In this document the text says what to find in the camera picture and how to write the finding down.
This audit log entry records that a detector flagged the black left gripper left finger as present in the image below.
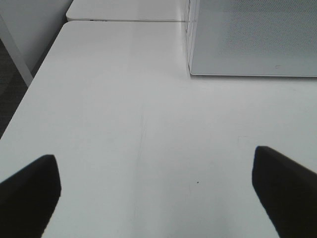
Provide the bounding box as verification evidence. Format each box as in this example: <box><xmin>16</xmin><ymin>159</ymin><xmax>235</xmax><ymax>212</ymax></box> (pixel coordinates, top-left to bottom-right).
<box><xmin>0</xmin><ymin>155</ymin><xmax>61</xmax><ymax>238</ymax></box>

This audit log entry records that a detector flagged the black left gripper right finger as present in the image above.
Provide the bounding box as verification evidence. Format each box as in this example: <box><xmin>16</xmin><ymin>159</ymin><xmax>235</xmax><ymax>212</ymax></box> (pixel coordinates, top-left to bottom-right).
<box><xmin>252</xmin><ymin>146</ymin><xmax>317</xmax><ymax>238</ymax></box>

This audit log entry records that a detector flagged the white microwave door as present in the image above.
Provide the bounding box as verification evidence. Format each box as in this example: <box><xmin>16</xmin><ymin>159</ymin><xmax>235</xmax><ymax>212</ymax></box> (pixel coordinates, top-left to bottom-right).
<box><xmin>190</xmin><ymin>0</ymin><xmax>317</xmax><ymax>77</ymax></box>

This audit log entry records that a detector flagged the white microwave oven body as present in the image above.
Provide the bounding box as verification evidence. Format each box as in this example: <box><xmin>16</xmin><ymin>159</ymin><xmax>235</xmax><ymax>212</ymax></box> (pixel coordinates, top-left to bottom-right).
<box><xmin>184</xmin><ymin>0</ymin><xmax>200</xmax><ymax>69</ymax></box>

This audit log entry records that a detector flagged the white rear table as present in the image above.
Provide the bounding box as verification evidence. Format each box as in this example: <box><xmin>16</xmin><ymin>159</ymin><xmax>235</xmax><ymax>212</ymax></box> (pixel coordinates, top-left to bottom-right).
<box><xmin>66</xmin><ymin>0</ymin><xmax>189</xmax><ymax>22</ymax></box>

